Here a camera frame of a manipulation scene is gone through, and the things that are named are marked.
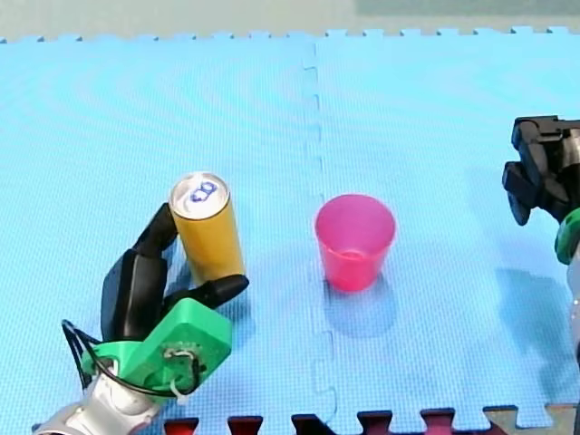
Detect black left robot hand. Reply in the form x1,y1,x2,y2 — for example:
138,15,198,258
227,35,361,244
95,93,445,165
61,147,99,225
100,202,251,343

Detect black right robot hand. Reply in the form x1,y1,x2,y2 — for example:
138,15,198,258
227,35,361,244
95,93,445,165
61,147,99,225
501,115,580,227

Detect yellow drink can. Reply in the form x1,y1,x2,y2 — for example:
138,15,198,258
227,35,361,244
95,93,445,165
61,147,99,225
169,170,247,287

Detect pink plastic cup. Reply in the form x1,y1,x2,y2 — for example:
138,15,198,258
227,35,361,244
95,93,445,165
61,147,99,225
314,193,396,292

